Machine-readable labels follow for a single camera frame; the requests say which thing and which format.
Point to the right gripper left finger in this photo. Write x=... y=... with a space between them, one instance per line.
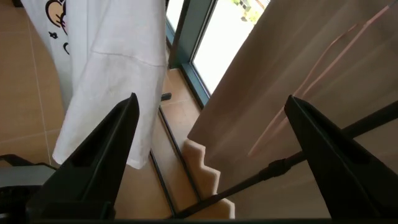
x=77 y=189

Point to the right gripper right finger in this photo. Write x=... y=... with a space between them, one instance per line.
x=348 y=186

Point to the white printed t-shirt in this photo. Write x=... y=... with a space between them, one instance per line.
x=118 y=77

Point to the black clothes rack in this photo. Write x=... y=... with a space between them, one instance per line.
x=276 y=168

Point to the pink clothes hanger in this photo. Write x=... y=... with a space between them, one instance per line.
x=342 y=53

